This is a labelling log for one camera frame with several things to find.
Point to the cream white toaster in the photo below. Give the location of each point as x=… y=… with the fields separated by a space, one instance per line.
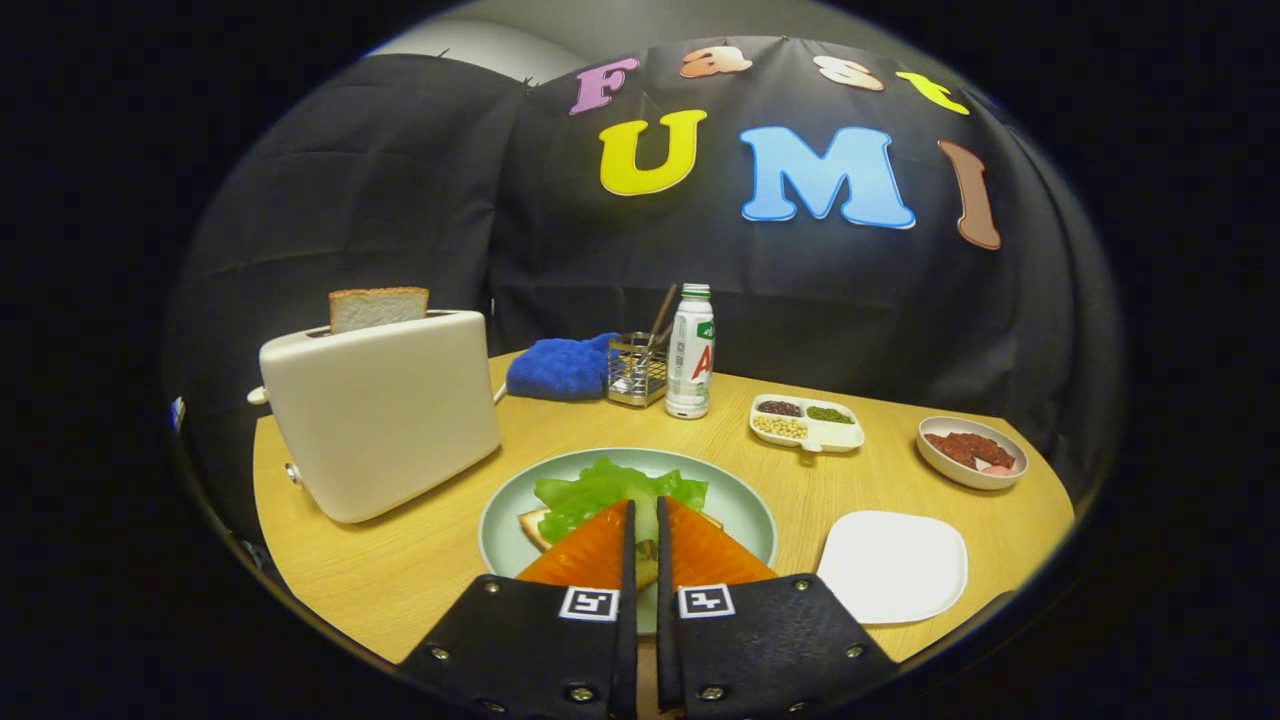
x=385 y=415

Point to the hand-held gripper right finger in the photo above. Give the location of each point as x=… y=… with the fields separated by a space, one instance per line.
x=665 y=640

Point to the black backdrop cloth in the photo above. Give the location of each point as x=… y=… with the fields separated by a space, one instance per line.
x=400 y=220

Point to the small red meat piece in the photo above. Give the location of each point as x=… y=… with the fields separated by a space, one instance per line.
x=945 y=447

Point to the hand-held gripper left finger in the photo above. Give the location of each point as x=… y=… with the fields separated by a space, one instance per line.
x=629 y=640

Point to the brown wooden chopstick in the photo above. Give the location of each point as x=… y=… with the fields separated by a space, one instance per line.
x=666 y=305
x=663 y=336

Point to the green lettuce leaf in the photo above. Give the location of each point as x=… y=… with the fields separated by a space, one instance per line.
x=600 y=490

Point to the pink ham slice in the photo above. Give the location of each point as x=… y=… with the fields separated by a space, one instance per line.
x=996 y=469

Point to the white bowl with meat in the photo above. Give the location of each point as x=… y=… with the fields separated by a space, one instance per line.
x=950 y=472

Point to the white divided grain dish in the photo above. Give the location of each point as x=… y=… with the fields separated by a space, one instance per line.
x=830 y=435

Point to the white plastic drink bottle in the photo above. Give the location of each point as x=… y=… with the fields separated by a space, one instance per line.
x=690 y=350

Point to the toasted bread slice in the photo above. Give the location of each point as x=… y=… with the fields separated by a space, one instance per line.
x=378 y=308

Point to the large red meat piece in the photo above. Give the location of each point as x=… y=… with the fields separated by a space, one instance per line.
x=985 y=450

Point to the pale green plate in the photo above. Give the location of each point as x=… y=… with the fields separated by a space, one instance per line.
x=740 y=510

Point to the blue oven mitt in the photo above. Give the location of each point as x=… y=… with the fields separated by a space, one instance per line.
x=560 y=368

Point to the white square plate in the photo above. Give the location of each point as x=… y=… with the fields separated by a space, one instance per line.
x=890 y=565

